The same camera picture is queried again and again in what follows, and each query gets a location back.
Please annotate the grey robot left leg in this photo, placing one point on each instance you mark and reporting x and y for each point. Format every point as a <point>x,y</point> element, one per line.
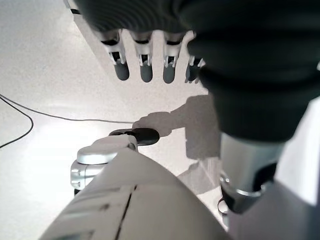
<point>140,195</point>

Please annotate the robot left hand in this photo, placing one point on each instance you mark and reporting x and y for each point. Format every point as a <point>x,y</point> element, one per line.
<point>237,50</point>

